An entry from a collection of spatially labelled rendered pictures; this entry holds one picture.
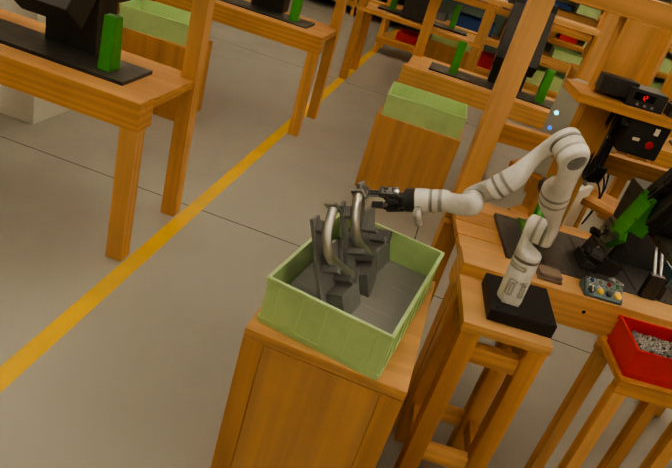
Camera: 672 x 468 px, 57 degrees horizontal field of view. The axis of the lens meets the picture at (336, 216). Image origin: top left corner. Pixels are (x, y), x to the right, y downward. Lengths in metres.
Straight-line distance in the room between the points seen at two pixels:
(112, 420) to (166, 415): 0.21
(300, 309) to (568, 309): 1.17
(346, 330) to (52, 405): 1.34
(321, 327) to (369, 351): 0.16
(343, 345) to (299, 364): 0.16
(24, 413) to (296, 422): 1.11
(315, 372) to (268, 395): 0.20
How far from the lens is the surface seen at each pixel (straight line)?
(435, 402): 2.43
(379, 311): 2.07
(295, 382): 1.99
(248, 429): 2.19
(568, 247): 2.95
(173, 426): 2.70
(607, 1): 2.84
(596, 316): 2.67
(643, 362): 2.44
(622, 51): 2.90
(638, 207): 2.80
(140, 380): 2.86
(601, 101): 2.80
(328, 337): 1.88
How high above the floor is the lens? 2.00
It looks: 27 degrees down
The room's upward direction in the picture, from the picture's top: 17 degrees clockwise
